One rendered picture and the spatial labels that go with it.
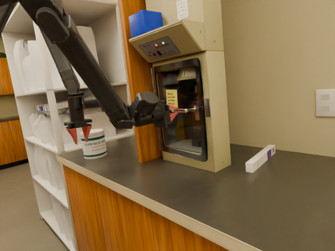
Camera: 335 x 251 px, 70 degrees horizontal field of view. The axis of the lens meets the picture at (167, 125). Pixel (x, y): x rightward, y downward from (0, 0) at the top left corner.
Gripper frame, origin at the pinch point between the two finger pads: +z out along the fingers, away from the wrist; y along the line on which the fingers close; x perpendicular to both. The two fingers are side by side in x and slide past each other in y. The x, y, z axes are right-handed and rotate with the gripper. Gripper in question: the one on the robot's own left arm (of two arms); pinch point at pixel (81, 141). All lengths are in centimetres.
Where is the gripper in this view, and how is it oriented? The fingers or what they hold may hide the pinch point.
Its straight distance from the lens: 112.9
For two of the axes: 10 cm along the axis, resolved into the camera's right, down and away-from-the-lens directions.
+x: -6.6, -0.6, 7.5
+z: 1.0, 9.8, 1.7
